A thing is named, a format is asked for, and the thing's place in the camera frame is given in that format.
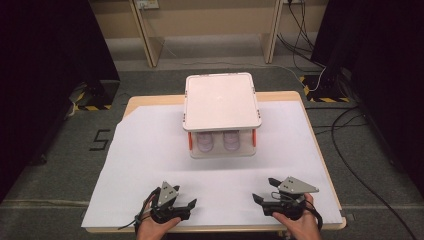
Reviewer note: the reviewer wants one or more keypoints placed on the white table sheet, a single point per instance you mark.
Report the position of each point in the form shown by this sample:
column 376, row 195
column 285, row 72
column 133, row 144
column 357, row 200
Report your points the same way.
column 150, row 160

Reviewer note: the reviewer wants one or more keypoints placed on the person's right hand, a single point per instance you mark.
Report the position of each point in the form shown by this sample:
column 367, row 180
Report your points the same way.
column 300, row 228

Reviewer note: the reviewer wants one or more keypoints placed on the beige desk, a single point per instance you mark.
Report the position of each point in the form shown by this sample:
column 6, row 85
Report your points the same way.
column 206, row 20

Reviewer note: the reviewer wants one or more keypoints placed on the black curtain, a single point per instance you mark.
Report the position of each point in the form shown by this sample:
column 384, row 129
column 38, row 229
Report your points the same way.
column 383, row 66
column 43, row 66

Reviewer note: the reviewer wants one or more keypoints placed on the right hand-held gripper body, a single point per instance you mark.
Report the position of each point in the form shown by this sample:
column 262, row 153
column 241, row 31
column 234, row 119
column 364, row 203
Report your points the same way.
column 293, row 188

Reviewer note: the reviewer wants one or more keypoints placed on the person's left hand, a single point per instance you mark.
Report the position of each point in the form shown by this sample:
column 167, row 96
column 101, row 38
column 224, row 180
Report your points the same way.
column 153, row 230

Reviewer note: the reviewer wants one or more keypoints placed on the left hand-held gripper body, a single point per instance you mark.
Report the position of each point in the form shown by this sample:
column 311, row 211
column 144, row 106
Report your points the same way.
column 166, row 196

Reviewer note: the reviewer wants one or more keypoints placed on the orange box latch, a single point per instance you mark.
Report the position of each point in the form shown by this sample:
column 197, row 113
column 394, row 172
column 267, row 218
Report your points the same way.
column 254, row 138

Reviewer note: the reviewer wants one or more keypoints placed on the white storage box lid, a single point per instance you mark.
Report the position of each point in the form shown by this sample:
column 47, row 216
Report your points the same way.
column 220, row 100

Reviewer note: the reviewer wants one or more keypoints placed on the striped stand base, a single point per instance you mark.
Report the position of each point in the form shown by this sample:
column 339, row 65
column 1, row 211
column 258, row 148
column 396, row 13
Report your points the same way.
column 96, row 100
column 325, row 93

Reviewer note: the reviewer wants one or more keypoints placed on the wooden table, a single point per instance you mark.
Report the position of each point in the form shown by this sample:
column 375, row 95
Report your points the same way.
column 283, row 96

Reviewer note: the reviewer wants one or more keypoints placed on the wall power outlet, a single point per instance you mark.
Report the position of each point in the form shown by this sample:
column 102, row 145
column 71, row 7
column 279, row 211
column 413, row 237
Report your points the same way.
column 147, row 4

